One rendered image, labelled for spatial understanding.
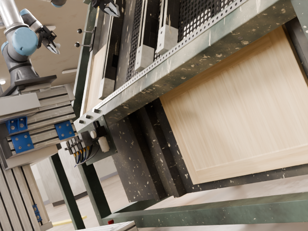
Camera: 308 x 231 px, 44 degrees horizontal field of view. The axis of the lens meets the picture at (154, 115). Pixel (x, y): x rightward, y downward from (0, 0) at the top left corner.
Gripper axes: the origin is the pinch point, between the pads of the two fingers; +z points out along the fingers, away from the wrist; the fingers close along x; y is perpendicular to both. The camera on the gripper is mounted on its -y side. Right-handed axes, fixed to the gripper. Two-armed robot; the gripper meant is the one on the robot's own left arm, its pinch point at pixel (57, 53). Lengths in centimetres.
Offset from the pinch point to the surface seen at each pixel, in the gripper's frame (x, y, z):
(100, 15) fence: 1, 54, -1
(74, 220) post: 30, -66, 90
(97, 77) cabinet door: -8.6, 4.6, 29.7
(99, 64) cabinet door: -10.1, 12.3, 24.7
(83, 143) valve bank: -19, -45, 50
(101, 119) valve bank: -34, -34, 46
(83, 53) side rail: 26.0, 37.1, 12.3
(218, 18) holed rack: -143, -39, 33
